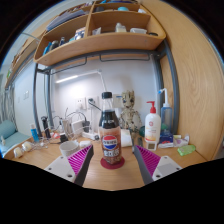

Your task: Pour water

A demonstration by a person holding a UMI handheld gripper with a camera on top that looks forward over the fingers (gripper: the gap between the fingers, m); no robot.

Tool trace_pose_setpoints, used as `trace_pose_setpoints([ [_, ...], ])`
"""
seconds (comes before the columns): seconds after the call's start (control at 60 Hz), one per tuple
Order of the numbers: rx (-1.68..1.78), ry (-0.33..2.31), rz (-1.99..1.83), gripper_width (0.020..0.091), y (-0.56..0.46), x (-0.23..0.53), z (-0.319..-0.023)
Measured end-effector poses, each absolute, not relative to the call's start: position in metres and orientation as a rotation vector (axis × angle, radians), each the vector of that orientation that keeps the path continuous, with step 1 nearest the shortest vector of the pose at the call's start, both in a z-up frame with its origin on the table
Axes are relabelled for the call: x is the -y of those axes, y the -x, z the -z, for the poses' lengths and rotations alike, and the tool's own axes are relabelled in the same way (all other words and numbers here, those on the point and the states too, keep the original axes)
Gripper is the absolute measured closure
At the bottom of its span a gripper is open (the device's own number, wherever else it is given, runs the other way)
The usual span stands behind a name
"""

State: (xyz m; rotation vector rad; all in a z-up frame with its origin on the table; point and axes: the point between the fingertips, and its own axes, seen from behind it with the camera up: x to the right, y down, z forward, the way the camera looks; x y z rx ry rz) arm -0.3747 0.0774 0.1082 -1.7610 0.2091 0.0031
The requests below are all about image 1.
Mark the small white oval case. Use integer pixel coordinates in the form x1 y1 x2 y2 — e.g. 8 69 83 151
79 139 93 148

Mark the small black box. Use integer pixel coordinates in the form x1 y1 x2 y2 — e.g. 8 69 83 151
59 132 69 144

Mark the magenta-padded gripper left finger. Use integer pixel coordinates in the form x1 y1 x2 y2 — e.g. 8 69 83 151
43 144 95 188

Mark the teal chair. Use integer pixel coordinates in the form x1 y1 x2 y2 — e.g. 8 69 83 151
0 119 31 158

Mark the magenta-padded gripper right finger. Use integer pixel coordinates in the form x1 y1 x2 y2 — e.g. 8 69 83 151
132 144 183 187

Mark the wooden shelf unit with items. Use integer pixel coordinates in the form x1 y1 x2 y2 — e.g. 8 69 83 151
33 0 167 67

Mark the white tissue roll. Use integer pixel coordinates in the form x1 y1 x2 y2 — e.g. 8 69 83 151
119 128 133 148

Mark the clear blue spray bottle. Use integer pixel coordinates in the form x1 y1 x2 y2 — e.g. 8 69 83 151
157 87 174 134

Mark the small white cube clock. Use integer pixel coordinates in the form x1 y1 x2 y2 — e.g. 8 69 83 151
145 140 158 152

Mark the wooden wardrobe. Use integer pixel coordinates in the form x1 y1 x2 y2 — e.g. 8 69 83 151
141 0 224 161

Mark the narrow wooden shelf unit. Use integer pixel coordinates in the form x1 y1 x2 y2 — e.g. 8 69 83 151
4 31 48 89

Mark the white wall socket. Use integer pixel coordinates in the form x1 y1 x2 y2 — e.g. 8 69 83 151
86 96 100 110
74 98 87 111

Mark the blue box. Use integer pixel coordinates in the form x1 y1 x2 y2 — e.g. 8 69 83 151
158 133 175 149

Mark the white desk lamp bar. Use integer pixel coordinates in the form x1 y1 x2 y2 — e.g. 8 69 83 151
54 68 108 96

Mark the green soft pack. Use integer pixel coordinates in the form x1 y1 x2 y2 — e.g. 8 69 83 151
176 144 198 157

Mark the white pump bottle, red pump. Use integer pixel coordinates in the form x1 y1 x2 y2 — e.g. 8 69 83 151
144 100 162 144

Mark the flat round red coaster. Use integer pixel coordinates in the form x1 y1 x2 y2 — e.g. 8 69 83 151
100 155 126 170

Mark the cola bottle with black cap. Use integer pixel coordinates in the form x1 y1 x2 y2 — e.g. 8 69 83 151
98 91 123 165

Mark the white power strip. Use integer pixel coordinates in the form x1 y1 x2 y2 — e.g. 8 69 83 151
81 131 101 142

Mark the white charger block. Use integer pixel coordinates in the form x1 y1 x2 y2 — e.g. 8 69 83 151
70 119 84 135

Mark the small blue tube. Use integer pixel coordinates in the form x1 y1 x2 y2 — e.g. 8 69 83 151
29 123 40 143

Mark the speckled white cup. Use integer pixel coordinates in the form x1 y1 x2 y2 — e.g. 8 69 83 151
59 139 81 158

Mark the black power adapter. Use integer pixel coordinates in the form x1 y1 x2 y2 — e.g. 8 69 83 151
82 120 91 134

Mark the white paper card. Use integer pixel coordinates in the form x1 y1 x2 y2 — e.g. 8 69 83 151
112 93 124 108

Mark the tree creature figure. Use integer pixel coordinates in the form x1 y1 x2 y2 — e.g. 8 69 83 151
119 89 143 134

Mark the black upright electric device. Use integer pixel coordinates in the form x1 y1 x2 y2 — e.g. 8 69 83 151
40 115 52 139

